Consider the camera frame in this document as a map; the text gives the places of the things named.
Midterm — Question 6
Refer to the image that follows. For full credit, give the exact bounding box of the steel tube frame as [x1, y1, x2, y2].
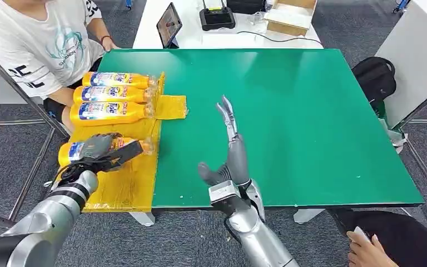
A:
[0, 40, 71, 226]

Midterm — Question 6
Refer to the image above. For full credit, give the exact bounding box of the pale grey side table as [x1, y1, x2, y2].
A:
[375, 0, 427, 130]

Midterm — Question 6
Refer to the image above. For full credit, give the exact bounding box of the brown cardboard box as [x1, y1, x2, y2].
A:
[264, 0, 317, 37]

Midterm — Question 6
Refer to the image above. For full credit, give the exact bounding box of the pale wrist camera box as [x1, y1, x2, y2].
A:
[208, 180, 242, 204]

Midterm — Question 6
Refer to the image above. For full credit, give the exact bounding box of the white table foot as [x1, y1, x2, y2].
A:
[129, 211, 156, 228]
[293, 207, 327, 225]

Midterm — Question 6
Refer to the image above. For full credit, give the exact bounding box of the yellow plastic sheet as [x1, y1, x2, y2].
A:
[68, 72, 189, 214]

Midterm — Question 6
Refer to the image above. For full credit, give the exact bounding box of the black case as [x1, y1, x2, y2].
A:
[226, 0, 267, 15]

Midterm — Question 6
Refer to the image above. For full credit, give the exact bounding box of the white table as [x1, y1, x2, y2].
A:
[132, 0, 325, 50]

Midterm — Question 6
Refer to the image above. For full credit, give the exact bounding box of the white handheld device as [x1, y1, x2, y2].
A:
[352, 226, 371, 245]

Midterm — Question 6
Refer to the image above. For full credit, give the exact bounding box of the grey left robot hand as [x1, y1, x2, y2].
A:
[69, 132, 145, 175]

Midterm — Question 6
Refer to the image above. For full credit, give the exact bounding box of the black cable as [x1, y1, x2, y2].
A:
[236, 30, 324, 47]

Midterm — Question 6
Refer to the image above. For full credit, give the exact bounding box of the black tablet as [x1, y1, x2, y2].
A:
[156, 2, 183, 50]

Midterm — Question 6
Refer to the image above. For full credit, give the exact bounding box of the black desktop device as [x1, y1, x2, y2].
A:
[198, 0, 237, 32]

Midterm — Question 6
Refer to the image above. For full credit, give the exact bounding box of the orange bottle with clear cap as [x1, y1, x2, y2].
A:
[58, 136, 155, 167]
[69, 101, 156, 127]
[73, 85, 156, 105]
[82, 72, 157, 90]

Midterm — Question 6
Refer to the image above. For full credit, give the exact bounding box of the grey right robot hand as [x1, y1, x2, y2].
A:
[197, 95, 252, 187]

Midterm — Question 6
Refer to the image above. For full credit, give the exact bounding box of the black backpack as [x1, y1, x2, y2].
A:
[351, 56, 398, 112]

